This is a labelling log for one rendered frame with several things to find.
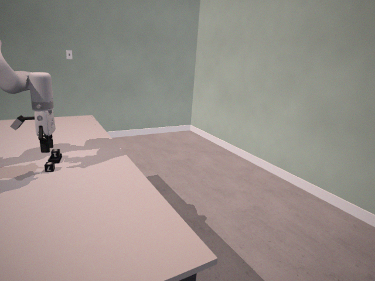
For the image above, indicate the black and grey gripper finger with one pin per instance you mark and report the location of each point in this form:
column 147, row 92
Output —
column 44, row 145
column 50, row 141

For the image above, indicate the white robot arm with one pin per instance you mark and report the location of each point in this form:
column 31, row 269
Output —
column 39, row 84

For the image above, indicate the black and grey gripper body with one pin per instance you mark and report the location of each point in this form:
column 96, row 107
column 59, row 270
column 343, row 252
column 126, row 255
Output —
column 45, row 118

